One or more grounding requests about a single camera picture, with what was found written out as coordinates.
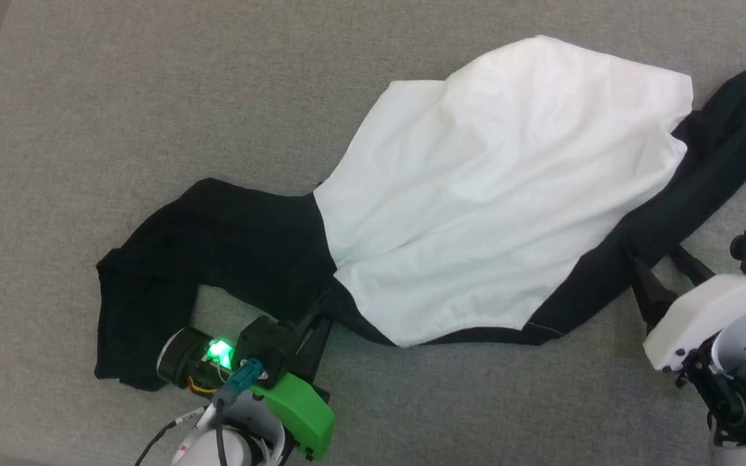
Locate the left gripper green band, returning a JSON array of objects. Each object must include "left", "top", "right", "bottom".
[{"left": 249, "top": 313, "right": 337, "bottom": 461}]

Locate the blue cable connector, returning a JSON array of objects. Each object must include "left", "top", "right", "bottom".
[{"left": 220, "top": 359, "right": 264, "bottom": 406}]

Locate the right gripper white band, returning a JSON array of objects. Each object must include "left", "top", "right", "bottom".
[{"left": 627, "top": 247, "right": 746, "bottom": 372}]

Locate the grey upholstered sofa surface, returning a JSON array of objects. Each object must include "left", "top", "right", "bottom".
[{"left": 0, "top": 0, "right": 746, "bottom": 466}]

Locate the white and black garment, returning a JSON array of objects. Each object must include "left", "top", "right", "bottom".
[{"left": 93, "top": 35, "right": 746, "bottom": 393}]

